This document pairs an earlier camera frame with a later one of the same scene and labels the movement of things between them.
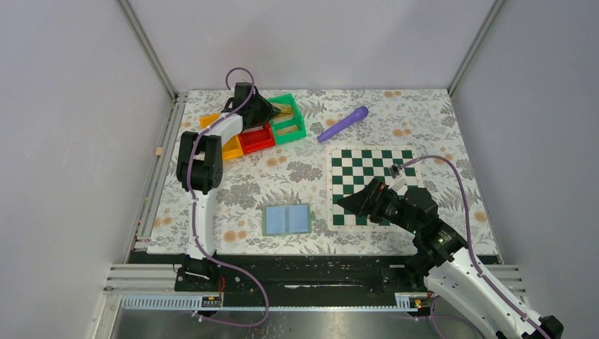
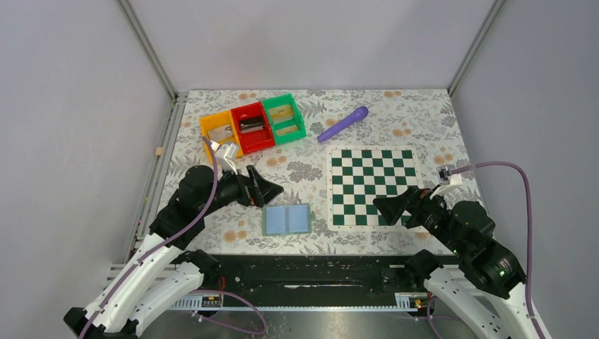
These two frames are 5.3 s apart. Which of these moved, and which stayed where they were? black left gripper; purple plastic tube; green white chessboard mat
Moved: black left gripper
Stayed: purple plastic tube; green white chessboard mat
